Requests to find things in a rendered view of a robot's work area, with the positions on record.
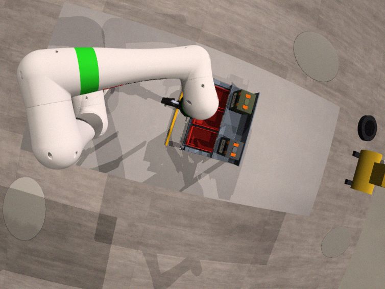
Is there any dark green tool case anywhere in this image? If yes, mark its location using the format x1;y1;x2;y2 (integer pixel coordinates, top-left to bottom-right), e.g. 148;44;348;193
229;89;256;115

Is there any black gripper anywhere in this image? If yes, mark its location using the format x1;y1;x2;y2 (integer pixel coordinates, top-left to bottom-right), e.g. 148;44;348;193
161;97;180;109

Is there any dark grey metal rack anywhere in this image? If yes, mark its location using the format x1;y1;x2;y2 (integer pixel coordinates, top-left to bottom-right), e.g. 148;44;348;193
180;79;260;166

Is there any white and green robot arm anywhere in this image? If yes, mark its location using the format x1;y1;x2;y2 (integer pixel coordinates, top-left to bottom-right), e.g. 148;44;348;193
17;45;219;170

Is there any black tool case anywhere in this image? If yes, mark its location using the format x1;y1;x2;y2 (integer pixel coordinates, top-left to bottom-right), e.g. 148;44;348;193
217;137;244;160

